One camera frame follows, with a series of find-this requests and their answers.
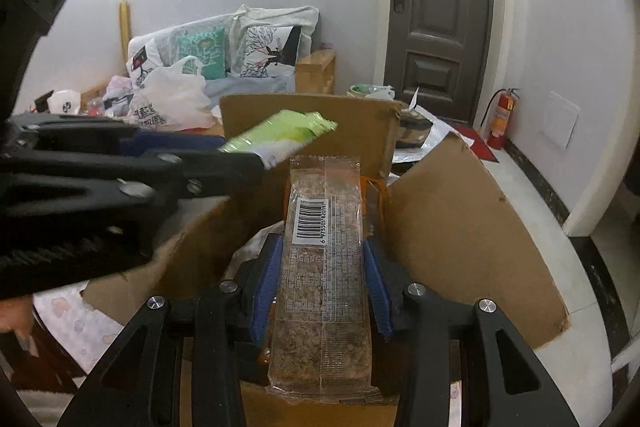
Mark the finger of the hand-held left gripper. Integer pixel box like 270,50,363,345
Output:
7,117,222,158
4,151,267,254

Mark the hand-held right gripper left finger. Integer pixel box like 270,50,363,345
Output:
57,232,286,427

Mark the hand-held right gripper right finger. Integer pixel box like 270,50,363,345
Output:
362,237,573,427

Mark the brown snack bar packet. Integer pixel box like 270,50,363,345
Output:
267,155,383,405

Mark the green snack packet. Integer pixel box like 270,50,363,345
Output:
220,109,340,170

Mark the brown cardboard box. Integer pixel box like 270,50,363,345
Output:
82,93,571,427

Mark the person's left hand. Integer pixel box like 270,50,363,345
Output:
0,294,37,355

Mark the white printed plastic bag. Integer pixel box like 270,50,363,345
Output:
127,55,216,132

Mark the small white plastic bag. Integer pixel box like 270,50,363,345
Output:
102,74,146,118

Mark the white pillow with red patch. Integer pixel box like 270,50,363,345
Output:
125,43,161,85

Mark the grey covered sofa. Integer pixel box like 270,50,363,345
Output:
127,4,321,96

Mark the teal patterned pillow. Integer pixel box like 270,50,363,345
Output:
172,27,227,80

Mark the wooden plank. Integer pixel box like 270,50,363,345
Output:
118,2,132,65

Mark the white pillow with black tree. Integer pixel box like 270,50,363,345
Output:
240,26,303,78

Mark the small cardboard box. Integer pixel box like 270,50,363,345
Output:
295,49,337,95

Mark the dark trash bin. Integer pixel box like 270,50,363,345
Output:
349,83,396,100

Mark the red doormat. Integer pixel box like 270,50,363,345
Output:
452,124,501,162

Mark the red fire extinguisher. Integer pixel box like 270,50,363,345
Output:
480,88,521,151

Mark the dark brown door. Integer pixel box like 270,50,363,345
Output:
384,0,493,125

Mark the white wall panel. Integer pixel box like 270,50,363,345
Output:
540,91,581,150

